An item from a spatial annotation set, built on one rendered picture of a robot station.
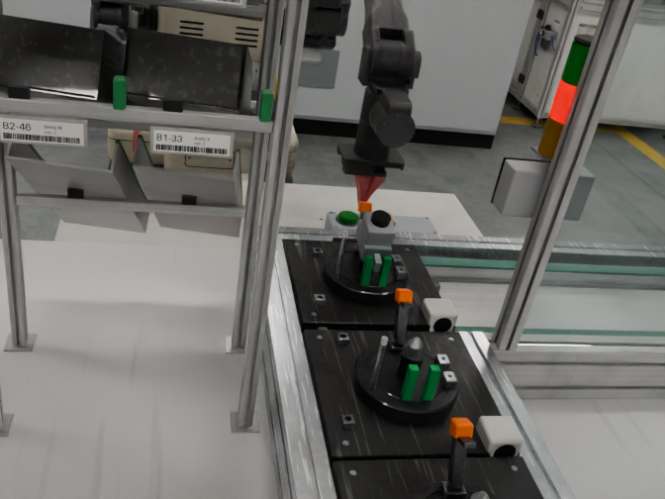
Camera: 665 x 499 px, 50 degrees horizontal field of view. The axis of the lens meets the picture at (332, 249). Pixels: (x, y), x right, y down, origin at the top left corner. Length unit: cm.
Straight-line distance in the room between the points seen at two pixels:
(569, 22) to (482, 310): 405
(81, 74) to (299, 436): 48
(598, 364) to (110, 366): 75
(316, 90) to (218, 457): 340
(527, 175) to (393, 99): 22
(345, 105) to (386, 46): 320
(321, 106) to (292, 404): 344
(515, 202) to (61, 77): 59
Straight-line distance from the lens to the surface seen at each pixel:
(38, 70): 83
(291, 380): 96
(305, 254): 120
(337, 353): 100
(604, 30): 93
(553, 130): 98
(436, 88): 440
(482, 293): 131
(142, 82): 82
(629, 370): 125
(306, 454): 88
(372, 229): 108
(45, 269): 133
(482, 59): 443
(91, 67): 81
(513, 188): 99
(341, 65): 420
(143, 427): 102
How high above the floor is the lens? 159
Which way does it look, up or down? 30 degrees down
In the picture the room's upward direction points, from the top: 10 degrees clockwise
